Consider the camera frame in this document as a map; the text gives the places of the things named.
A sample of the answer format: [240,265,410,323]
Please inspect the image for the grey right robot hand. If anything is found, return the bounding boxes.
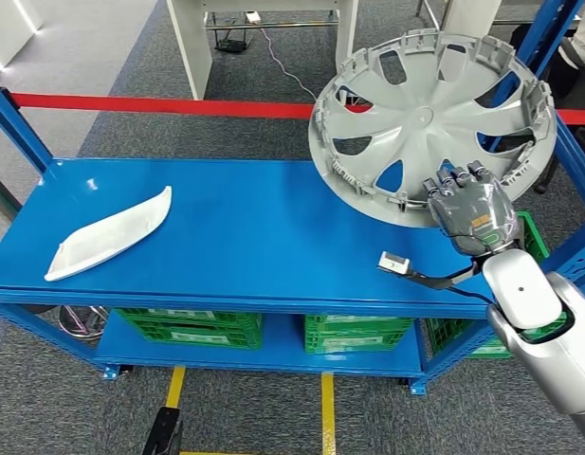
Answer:
[422,159,524,259]

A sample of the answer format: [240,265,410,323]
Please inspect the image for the grey plastic wheel hubcap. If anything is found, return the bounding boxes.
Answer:
[308,27,558,229]

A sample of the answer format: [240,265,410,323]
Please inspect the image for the blue metal shelf rack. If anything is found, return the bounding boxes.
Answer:
[0,0,585,398]

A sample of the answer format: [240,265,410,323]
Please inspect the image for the white curved plastic part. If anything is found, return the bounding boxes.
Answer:
[44,185,172,282]

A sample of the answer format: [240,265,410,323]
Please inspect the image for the large open green crate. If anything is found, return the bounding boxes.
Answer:
[425,211,551,360]

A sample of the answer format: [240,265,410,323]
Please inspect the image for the person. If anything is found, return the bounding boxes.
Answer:
[548,0,585,105]

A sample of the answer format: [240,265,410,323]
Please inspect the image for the black router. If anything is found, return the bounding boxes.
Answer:
[213,37,249,55]

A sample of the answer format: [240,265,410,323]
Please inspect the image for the white desk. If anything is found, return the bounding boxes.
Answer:
[166,0,360,101]

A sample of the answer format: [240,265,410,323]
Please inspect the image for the red barrier band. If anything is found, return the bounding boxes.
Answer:
[9,92,585,127]

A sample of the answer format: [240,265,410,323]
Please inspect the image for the chrome stool base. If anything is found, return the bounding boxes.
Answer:
[58,305,110,342]

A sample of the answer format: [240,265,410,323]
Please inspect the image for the dark metal bar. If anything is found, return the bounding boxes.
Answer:
[0,168,23,222]

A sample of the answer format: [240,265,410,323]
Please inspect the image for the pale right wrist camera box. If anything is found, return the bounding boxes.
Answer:
[378,250,411,276]

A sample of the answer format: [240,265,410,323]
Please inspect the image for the white floor cable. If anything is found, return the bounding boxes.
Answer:
[261,27,318,101]

